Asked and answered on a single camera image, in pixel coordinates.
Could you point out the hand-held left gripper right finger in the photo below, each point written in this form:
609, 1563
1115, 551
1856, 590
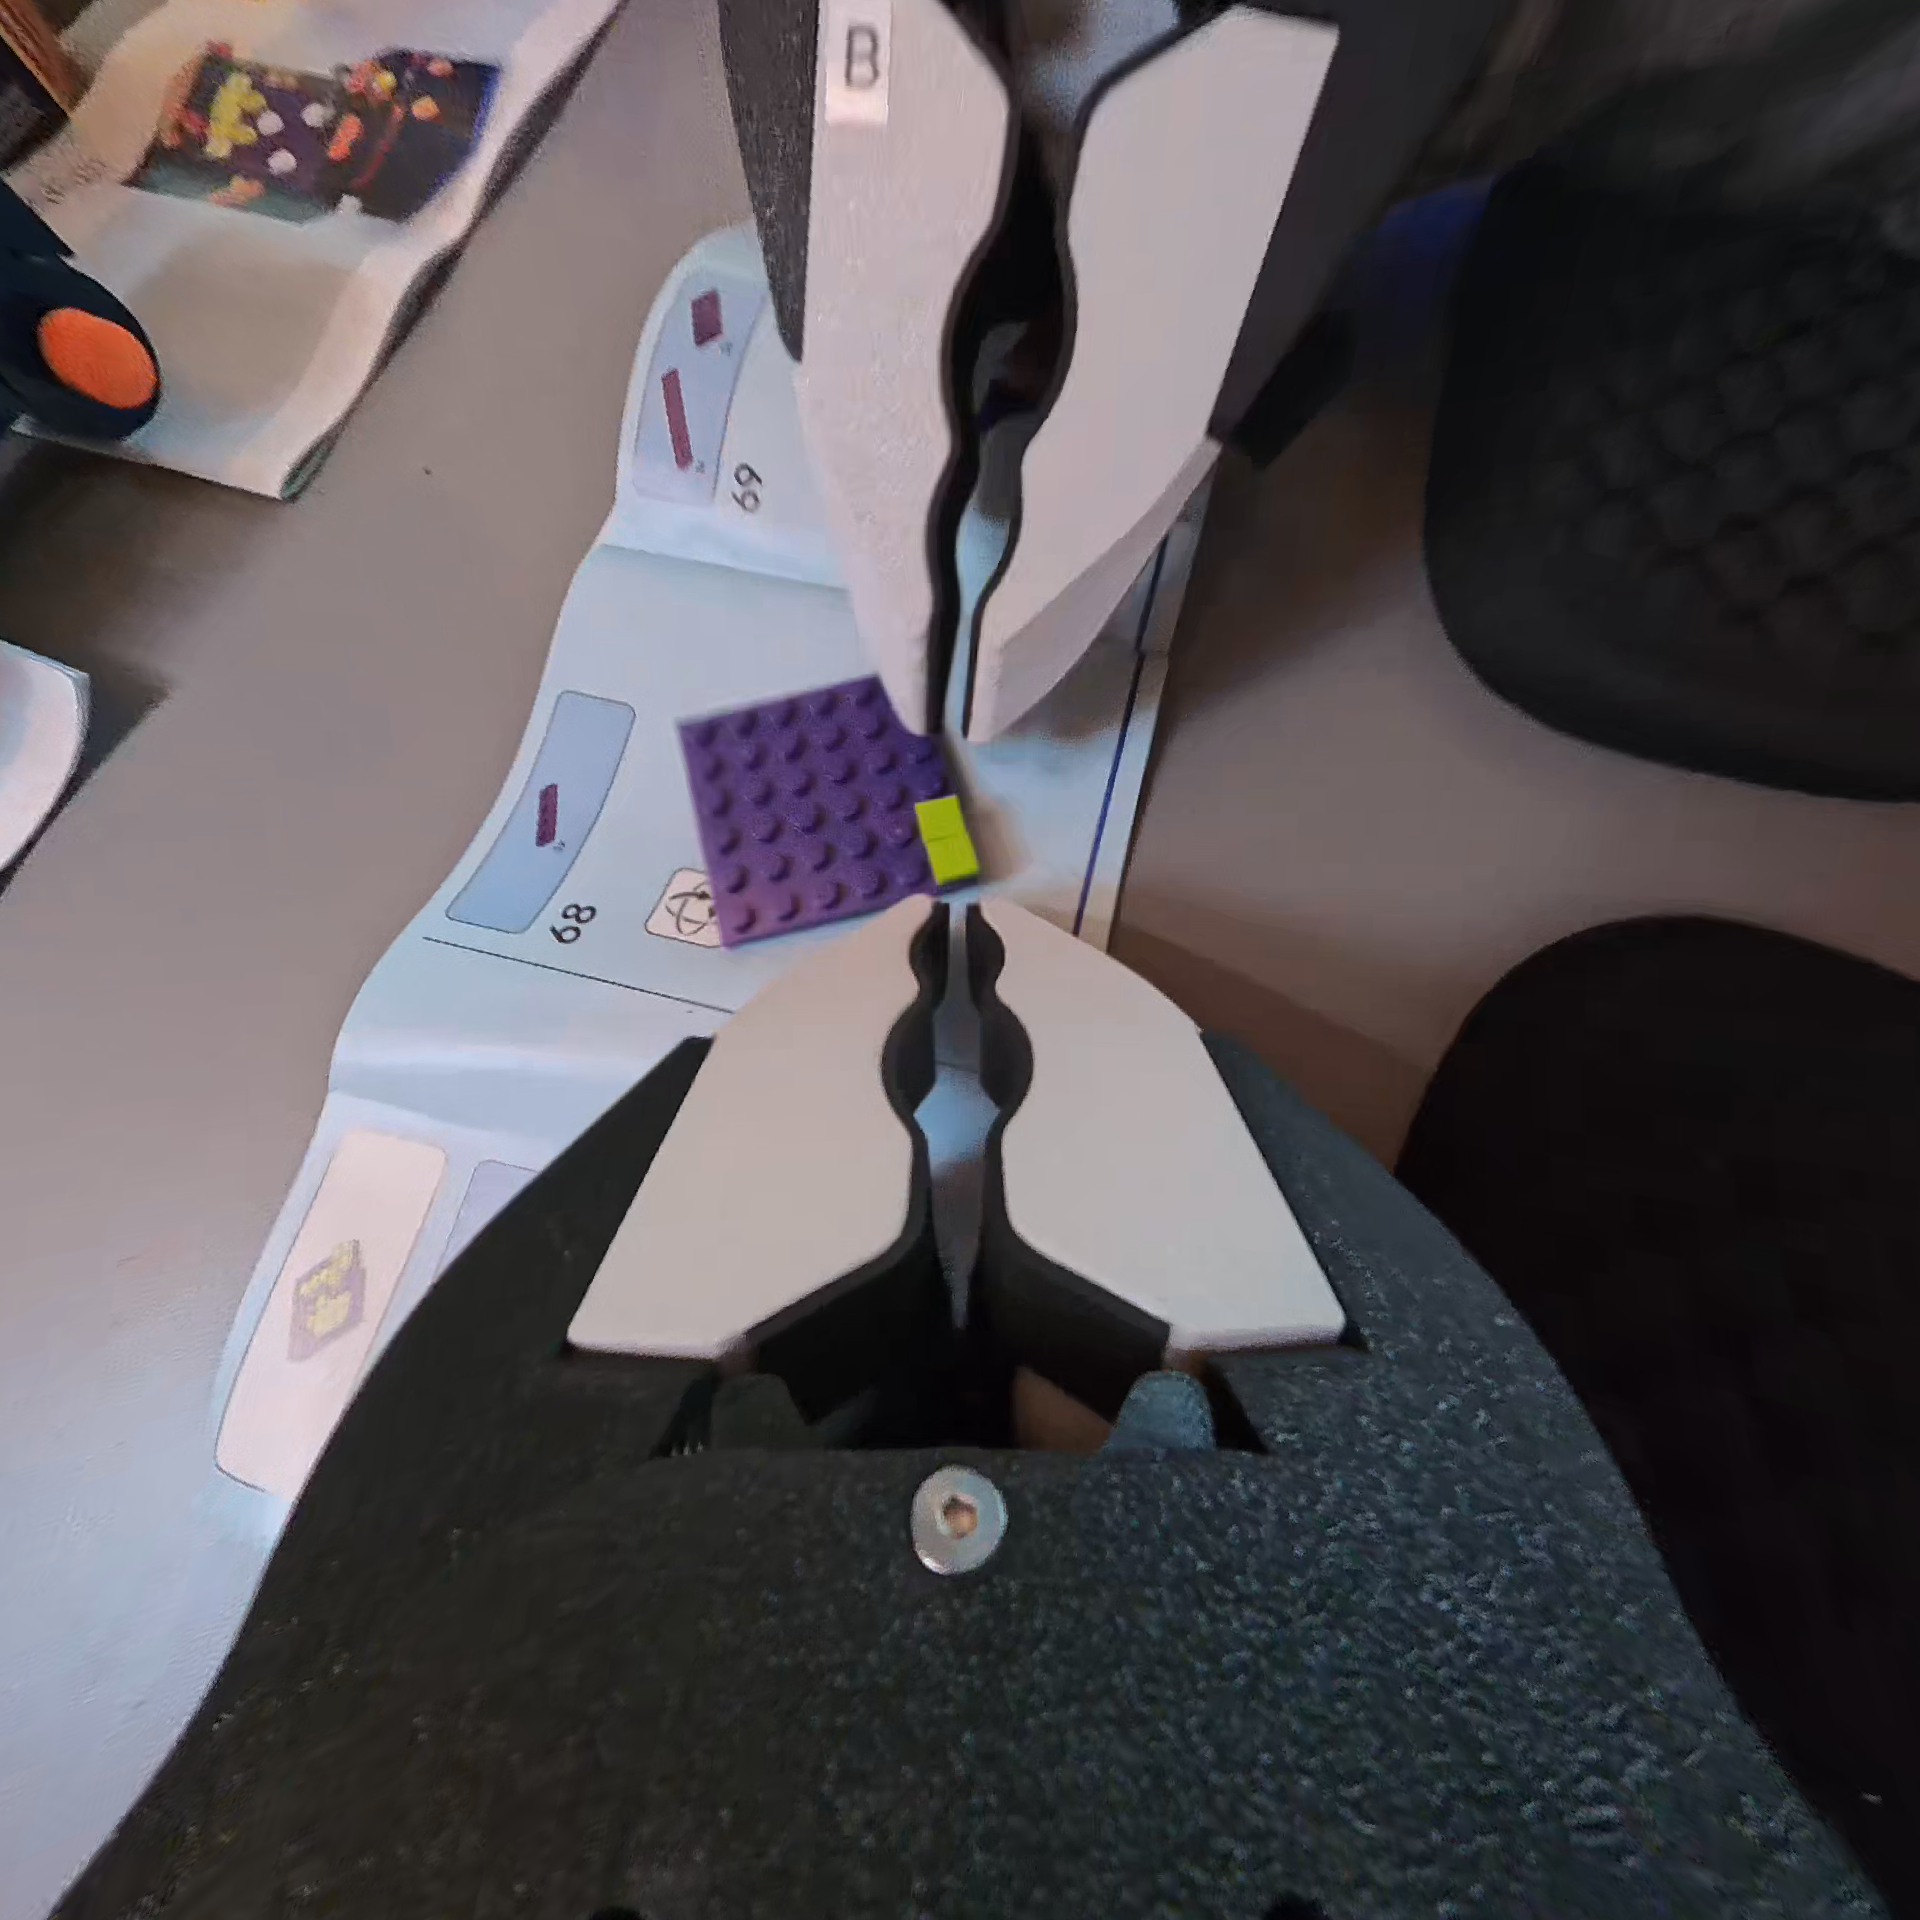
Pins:
1156, 1172

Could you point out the purple studded toy plate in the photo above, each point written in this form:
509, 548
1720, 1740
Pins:
795, 810

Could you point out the instruction booklet purple cover picture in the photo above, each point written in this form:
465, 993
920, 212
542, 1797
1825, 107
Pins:
269, 316

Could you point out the blue toy game console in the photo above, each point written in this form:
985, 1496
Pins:
90, 359

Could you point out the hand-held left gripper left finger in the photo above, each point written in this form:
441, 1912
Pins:
749, 1172

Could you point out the small white instruction booklet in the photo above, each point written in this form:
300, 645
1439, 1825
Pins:
38, 751

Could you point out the open instruction booklet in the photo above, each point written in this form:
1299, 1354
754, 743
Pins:
675, 630

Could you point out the black quilted chair cushion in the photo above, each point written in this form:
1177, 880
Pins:
1680, 496

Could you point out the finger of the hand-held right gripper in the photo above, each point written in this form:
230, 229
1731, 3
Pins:
1141, 375
900, 300

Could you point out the lime green toy brick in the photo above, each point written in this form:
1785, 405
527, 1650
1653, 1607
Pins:
945, 839

